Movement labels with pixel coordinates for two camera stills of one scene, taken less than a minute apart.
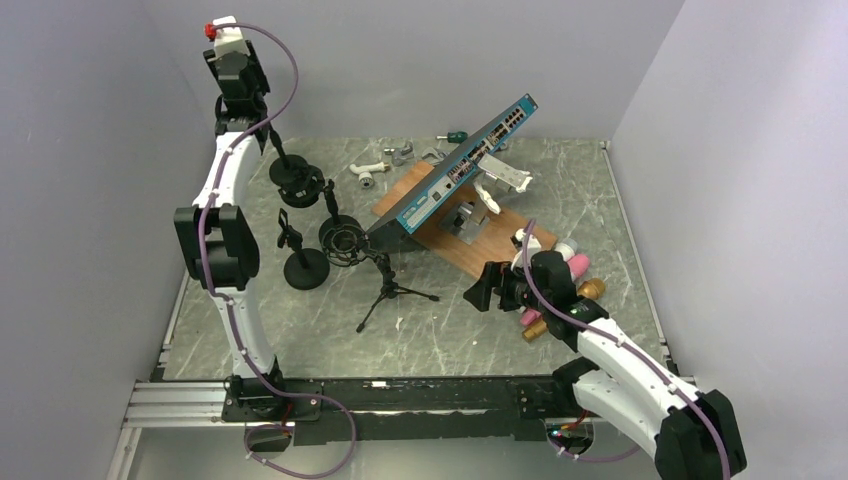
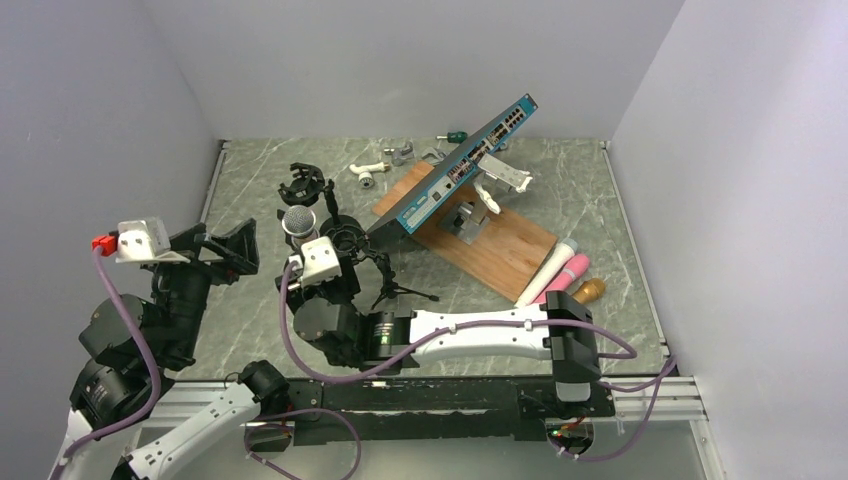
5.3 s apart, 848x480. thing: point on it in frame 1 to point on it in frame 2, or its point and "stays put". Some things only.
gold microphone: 593,289 stays put
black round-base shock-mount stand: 305,187 stays put
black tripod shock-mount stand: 348,245 stays put
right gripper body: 517,289 to 338,288
